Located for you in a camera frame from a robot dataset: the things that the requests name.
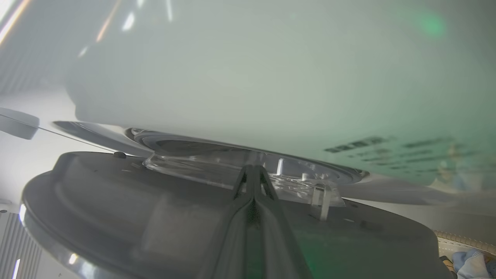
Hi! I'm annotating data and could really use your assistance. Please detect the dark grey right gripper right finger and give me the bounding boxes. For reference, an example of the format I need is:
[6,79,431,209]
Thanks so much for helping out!
[254,165,313,279]

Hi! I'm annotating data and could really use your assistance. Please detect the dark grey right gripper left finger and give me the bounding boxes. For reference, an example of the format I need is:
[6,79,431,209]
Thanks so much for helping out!
[198,165,255,279]

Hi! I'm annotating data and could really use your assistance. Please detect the dark grey round washer door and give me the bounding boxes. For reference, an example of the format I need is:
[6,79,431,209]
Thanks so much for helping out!
[21,150,446,279]

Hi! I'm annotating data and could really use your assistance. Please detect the blue printed garment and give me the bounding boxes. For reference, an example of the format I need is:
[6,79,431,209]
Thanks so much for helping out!
[451,249,493,279]

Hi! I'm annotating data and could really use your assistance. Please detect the white front-load washing machine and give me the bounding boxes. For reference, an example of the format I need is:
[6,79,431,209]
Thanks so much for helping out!
[52,0,496,217]

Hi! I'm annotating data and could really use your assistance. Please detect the cream perforated laundry basket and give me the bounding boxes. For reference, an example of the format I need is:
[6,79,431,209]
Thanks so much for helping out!
[433,230,496,279]

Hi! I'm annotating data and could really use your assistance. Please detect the white louvred panel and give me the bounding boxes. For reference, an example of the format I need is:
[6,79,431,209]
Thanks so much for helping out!
[0,209,42,279]

